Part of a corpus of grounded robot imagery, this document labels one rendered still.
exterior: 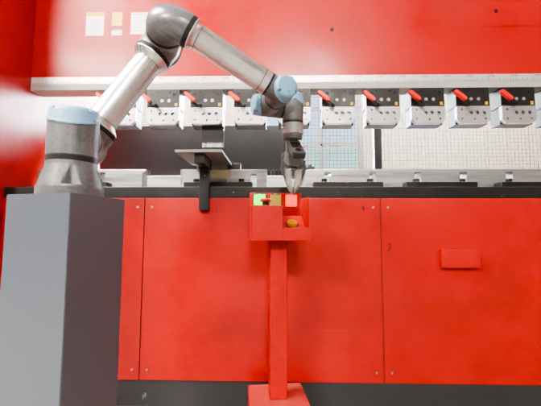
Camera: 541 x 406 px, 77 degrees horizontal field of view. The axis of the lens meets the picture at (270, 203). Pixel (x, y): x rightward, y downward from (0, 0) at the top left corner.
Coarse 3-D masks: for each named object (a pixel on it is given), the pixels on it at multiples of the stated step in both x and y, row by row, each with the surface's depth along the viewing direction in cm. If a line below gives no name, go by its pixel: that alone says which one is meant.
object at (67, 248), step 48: (48, 240) 74; (96, 240) 80; (48, 288) 73; (96, 288) 80; (0, 336) 75; (48, 336) 72; (96, 336) 80; (0, 384) 74; (48, 384) 71; (96, 384) 80
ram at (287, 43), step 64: (64, 0) 160; (128, 0) 160; (192, 0) 159; (256, 0) 158; (320, 0) 157; (384, 0) 157; (448, 0) 156; (512, 0) 155; (64, 64) 158; (192, 64) 156; (320, 64) 155; (384, 64) 154; (448, 64) 153; (512, 64) 153
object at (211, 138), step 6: (204, 126) 157; (210, 126) 157; (216, 126) 157; (222, 126) 157; (204, 132) 157; (210, 132) 157; (216, 132) 156; (222, 132) 156; (204, 138) 156; (210, 138) 156; (216, 138) 156; (222, 138) 156; (204, 144) 157; (210, 144) 157; (216, 144) 157; (222, 144) 157
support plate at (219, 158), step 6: (180, 150) 129; (186, 150) 128; (192, 150) 128; (198, 150) 128; (204, 150) 128; (210, 150) 128; (216, 150) 128; (186, 156) 136; (192, 156) 136; (210, 156) 136; (216, 156) 136; (222, 156) 136; (192, 162) 148; (216, 162) 147; (222, 162) 147; (228, 162) 147
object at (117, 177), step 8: (104, 176) 159; (112, 176) 154; (120, 176) 154; (128, 176) 154; (136, 176) 154; (144, 176) 156; (112, 184) 154; (120, 184) 153; (128, 184) 153; (136, 184) 153; (144, 184) 156
